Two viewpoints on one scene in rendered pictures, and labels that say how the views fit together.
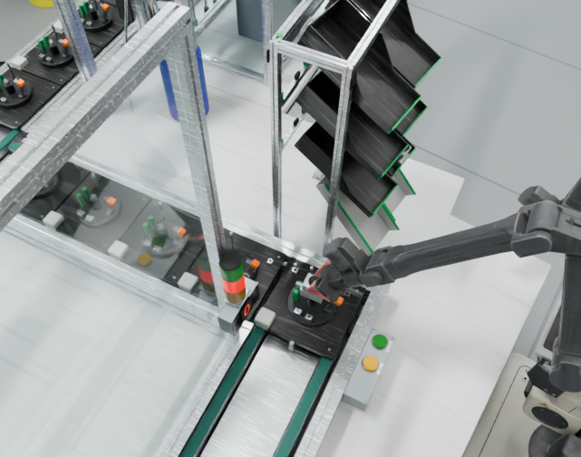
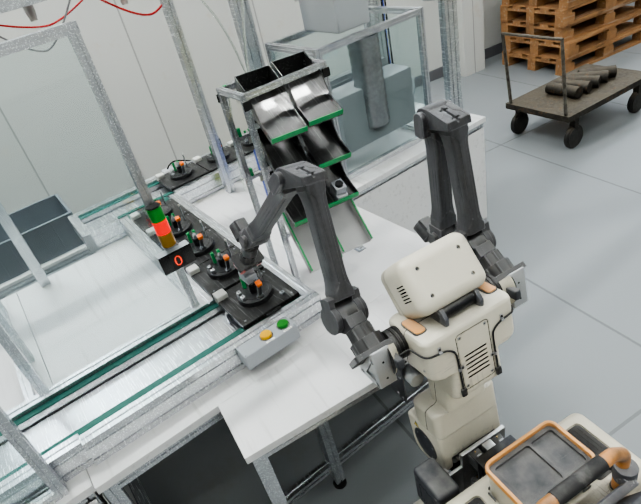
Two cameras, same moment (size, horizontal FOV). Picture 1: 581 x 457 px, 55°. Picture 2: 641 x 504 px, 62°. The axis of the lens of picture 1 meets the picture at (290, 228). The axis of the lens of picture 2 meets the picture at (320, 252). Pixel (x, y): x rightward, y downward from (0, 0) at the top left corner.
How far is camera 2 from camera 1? 132 cm
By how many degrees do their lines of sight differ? 33
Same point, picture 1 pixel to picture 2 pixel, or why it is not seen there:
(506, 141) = (622, 284)
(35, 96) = (192, 175)
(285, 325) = (229, 303)
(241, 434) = (164, 361)
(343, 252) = (236, 225)
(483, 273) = not seen: hidden behind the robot
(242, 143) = not seen: hidden behind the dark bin
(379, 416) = (264, 382)
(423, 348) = (329, 349)
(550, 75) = not seen: outside the picture
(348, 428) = (238, 383)
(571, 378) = (329, 318)
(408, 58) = (319, 109)
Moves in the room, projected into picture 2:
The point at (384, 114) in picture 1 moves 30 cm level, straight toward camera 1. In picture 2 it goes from (276, 134) to (207, 176)
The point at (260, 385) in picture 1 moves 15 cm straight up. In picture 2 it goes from (196, 338) to (181, 307)
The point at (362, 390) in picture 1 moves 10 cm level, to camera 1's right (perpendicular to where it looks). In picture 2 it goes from (248, 349) to (273, 355)
